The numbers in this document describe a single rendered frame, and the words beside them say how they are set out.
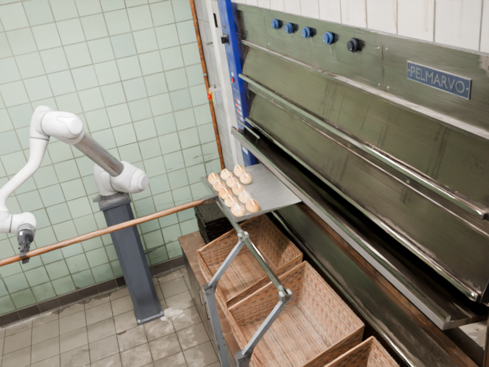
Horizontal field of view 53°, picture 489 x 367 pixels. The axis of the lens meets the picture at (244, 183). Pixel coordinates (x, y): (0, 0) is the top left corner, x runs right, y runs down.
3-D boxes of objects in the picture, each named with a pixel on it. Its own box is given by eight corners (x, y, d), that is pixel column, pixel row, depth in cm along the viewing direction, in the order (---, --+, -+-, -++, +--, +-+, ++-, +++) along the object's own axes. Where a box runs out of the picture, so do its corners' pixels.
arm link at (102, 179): (110, 183, 332) (101, 153, 322) (130, 186, 323) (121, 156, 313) (93, 194, 320) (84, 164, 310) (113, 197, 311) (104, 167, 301)
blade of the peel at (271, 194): (235, 223, 239) (233, 218, 238) (204, 180, 286) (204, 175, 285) (301, 201, 248) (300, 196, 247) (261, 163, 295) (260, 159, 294)
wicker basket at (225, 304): (268, 245, 323) (263, 209, 311) (309, 293, 275) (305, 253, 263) (199, 270, 310) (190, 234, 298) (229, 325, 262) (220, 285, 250)
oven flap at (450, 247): (251, 120, 287) (258, 87, 280) (485, 301, 133) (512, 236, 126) (244, 120, 285) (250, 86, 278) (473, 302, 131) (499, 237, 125)
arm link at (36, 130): (22, 135, 264) (38, 137, 257) (27, 103, 264) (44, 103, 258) (43, 140, 275) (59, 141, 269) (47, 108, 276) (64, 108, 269)
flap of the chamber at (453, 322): (230, 133, 285) (262, 131, 292) (442, 330, 132) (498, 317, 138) (230, 129, 284) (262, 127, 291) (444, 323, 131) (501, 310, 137)
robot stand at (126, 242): (133, 309, 376) (96, 195, 331) (158, 299, 381) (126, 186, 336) (137, 325, 358) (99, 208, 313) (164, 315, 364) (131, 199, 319)
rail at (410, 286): (230, 129, 284) (233, 129, 285) (444, 323, 131) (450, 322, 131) (231, 126, 283) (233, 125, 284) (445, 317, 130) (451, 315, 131)
